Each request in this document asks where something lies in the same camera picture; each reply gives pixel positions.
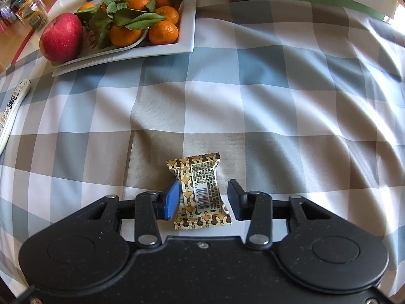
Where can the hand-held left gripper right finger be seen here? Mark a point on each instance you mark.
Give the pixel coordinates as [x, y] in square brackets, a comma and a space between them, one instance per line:
[234, 199]

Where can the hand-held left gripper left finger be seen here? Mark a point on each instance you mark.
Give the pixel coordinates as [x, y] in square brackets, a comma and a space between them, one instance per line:
[172, 201]

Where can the gold brown patterned snack packet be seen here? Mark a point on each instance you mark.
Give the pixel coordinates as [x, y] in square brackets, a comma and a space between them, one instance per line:
[205, 177]

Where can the blue grey checked tablecloth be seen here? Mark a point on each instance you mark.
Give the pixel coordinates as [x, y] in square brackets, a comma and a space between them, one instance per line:
[253, 101]

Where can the white rectangular plate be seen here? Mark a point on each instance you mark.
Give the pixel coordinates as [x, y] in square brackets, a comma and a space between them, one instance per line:
[186, 22]

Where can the pile of leafy tangerines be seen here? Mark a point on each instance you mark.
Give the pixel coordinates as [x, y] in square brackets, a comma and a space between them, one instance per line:
[133, 19]

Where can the white remote control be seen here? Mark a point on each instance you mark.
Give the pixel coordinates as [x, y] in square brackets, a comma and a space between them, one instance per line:
[12, 101]

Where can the red apple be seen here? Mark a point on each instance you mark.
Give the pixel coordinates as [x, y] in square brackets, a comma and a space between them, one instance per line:
[61, 38]

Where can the clear jar with green label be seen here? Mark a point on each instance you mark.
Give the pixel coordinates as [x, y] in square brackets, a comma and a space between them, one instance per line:
[31, 14]

